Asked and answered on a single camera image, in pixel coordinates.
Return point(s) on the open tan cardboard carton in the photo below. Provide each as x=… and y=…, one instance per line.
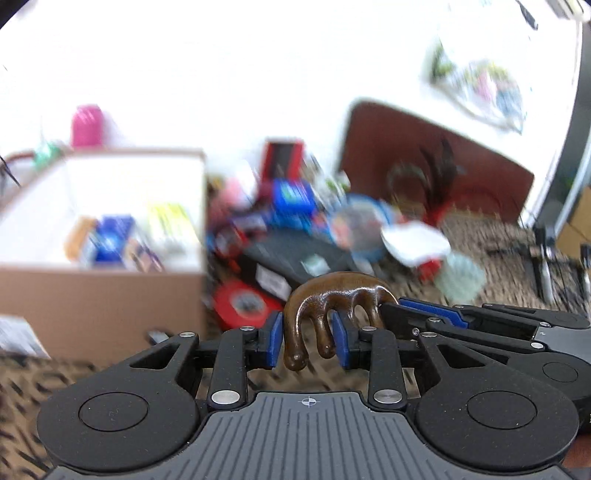
x=577, y=221

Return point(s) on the small blue racket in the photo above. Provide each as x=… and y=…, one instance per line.
x=360, y=226

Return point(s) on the red black feather shuttlecock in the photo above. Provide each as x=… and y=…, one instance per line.
x=438, y=187

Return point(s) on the red tape roll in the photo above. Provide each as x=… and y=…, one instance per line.
x=226, y=305

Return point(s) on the black tripod stand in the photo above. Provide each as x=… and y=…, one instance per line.
x=541, y=258

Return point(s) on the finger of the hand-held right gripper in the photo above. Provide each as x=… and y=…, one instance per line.
x=429, y=308
x=443, y=325

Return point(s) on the white printed paper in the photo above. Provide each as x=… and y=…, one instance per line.
x=18, y=337

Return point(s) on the brown wooden massage comb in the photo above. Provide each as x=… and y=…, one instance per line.
x=323, y=288

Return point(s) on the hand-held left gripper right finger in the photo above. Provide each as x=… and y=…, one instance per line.
x=340, y=345

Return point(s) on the dark brown wooden board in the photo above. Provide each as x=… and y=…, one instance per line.
x=383, y=138

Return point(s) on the clear packing tape roll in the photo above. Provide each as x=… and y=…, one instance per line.
x=461, y=279

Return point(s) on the white felt insole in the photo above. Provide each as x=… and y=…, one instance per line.
x=415, y=242

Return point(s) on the pink white plastic bag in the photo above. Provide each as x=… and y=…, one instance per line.
x=236, y=193

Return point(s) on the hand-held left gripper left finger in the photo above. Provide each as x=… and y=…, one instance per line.
x=276, y=340

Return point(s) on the orange packet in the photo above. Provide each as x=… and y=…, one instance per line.
x=81, y=237

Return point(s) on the wall poster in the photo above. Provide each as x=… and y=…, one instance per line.
x=480, y=92

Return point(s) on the green plastic object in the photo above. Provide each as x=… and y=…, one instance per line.
x=46, y=155

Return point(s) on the grey metal door frame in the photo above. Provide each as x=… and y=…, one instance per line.
x=561, y=175

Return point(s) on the brown cardboard box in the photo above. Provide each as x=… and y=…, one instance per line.
x=92, y=302

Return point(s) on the blue plastic case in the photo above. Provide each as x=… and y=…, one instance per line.
x=292, y=196

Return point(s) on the pink bottle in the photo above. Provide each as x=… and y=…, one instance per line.
x=87, y=125

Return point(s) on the leopard print blanket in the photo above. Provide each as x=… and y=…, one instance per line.
x=501, y=277

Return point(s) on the open red gift box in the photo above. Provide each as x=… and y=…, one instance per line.
x=267, y=159

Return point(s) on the black cardboard box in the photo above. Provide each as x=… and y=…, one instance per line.
x=286, y=258

